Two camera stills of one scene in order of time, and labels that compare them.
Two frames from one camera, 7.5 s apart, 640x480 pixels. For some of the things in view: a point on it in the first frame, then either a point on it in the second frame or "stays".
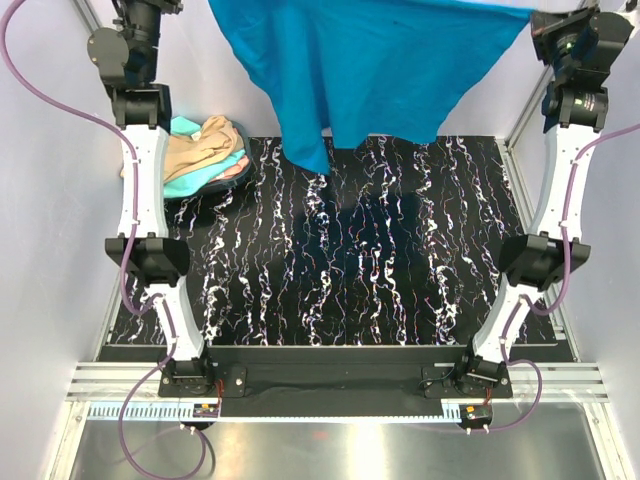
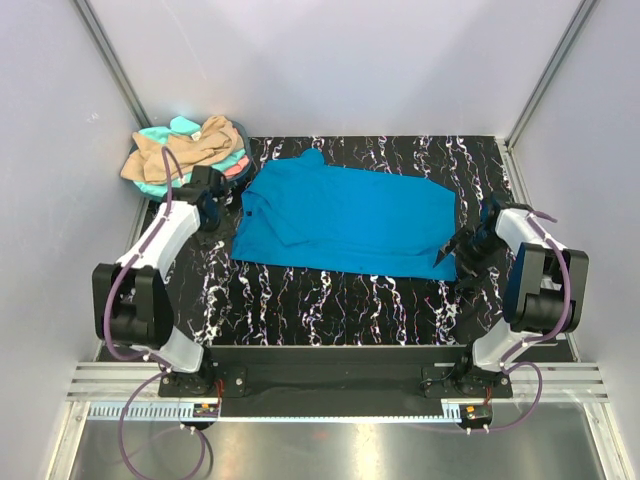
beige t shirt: x=217 y=137 stays
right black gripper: x=545 y=25 to x=470 y=248
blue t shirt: x=364 y=72 to x=303 y=212
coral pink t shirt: x=233 y=170 stays
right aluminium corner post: x=537 y=95 stays
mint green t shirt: x=194 y=180 stays
